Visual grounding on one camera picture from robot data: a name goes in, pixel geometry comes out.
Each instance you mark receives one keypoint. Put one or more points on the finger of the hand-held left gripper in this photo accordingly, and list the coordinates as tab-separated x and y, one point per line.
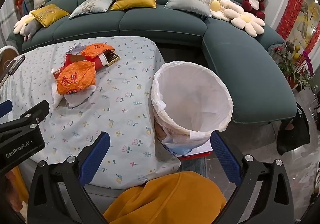
5	108
37	111

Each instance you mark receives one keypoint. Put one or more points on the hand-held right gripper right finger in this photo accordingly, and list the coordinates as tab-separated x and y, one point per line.
225	156

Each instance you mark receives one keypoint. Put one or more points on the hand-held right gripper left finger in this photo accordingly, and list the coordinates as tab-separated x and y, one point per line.
96	156

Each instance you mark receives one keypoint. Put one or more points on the white tissue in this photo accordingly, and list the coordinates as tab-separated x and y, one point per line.
57	94
77	100

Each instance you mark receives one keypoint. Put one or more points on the small red and white pack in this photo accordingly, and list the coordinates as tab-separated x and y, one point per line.
56	73

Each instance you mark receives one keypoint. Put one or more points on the large orange wrapper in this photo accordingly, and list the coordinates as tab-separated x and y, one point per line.
75	77

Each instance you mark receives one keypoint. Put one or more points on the trash bin with white liner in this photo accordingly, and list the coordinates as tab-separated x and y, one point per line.
190	94

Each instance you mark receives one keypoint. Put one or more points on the small orange wrapper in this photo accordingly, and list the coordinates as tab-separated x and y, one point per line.
96	50

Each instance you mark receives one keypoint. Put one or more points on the gold cigarette box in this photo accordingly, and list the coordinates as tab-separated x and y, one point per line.
112	57

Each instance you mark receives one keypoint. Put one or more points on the person's left forearm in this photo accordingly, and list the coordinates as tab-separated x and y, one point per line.
15	186

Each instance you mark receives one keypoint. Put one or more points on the white box with red edge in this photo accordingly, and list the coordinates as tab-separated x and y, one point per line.
200	153

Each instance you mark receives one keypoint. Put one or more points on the blue rug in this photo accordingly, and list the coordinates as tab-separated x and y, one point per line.
197	166

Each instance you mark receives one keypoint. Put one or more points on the black remote control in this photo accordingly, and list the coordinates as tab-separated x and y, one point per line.
16	65

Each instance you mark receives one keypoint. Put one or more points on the round wooden stool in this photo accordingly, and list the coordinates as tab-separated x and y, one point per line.
6	57

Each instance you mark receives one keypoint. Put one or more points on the light blue floral tablecloth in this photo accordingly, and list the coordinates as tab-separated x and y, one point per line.
120	104

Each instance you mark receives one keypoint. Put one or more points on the black bag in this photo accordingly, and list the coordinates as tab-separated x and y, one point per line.
292	139

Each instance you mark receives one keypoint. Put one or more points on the orange garment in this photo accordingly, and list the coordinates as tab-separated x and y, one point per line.
162	201

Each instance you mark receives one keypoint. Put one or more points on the white daisy-shaped cushion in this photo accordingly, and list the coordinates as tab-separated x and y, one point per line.
246	17
214	5
20	23

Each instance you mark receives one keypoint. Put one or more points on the red curtain knot ornament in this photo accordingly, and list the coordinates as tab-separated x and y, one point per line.
18	3

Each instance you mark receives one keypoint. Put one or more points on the green plant in red pot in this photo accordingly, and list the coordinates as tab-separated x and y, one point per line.
287	68

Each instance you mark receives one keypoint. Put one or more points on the grey embroidered cushion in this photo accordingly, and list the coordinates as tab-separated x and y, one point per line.
92	5
187	1

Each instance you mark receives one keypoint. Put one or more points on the purple orchid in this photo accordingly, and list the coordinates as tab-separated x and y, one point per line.
308	62

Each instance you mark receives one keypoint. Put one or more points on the potted plant with yellow fruits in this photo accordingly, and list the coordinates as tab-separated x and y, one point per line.
296	51

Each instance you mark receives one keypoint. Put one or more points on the blue patterned cushion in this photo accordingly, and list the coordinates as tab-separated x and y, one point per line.
203	17

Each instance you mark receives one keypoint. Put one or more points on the teal sectional sofa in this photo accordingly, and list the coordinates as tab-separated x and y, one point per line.
160	21

